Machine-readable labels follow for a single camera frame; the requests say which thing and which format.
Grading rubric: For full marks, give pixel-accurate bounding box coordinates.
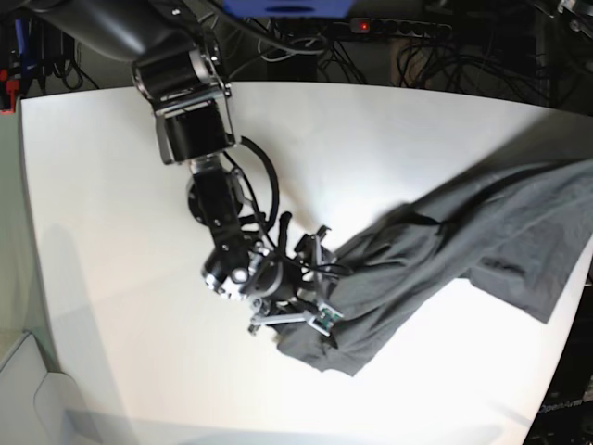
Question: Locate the red clamp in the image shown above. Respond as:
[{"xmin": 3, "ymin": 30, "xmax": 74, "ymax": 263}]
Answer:
[{"xmin": 0, "ymin": 69, "xmax": 19, "ymax": 114}]

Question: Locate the black cable bundle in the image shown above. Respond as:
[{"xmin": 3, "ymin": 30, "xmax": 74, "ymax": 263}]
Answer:
[{"xmin": 254, "ymin": 18, "xmax": 593, "ymax": 108}]

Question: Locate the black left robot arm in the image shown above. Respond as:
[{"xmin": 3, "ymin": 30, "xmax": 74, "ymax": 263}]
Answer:
[{"xmin": 557, "ymin": 0, "xmax": 592, "ymax": 39}]

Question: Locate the black power strip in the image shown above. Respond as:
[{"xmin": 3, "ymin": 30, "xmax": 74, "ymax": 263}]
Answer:
[{"xmin": 344, "ymin": 18, "xmax": 453, "ymax": 41}]

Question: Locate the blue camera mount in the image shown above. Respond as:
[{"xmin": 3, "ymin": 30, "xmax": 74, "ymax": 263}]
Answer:
[{"xmin": 223, "ymin": 0, "xmax": 354, "ymax": 18}]

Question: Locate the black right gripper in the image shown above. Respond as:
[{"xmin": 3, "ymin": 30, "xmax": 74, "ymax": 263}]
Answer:
[{"xmin": 249, "ymin": 257, "xmax": 314, "ymax": 301}]

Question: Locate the dark grey t-shirt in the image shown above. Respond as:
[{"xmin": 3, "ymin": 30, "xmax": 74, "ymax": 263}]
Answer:
[{"xmin": 277, "ymin": 159, "xmax": 592, "ymax": 375}]

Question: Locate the black equipment rack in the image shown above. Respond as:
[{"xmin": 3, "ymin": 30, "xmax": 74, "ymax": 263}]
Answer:
[{"xmin": 1, "ymin": 12, "xmax": 99, "ymax": 96}]

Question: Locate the white camera bracket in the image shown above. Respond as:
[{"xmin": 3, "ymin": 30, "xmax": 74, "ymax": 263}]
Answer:
[{"xmin": 243, "ymin": 225, "xmax": 343, "ymax": 337}]

